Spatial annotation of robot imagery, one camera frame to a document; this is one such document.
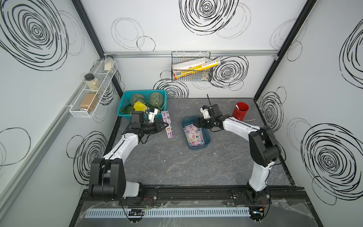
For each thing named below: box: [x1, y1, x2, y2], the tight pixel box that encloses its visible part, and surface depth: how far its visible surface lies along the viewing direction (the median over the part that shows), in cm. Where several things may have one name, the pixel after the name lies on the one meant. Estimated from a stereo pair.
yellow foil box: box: [173, 59, 221, 81], surface depth 86 cm
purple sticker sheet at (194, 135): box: [183, 123, 206, 147], surface depth 98 cm
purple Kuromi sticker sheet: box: [161, 110, 174, 139], surface depth 84 cm
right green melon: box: [149, 92, 165, 109], surface depth 110 cm
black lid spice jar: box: [84, 72, 104, 96], surface depth 72 cm
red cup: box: [232, 102, 250, 122], surface depth 105 cm
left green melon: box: [130, 93, 147, 106], surface depth 108 cm
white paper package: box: [172, 57, 213, 70], surface depth 90 cm
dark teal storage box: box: [181, 116, 212, 150], surface depth 98 cm
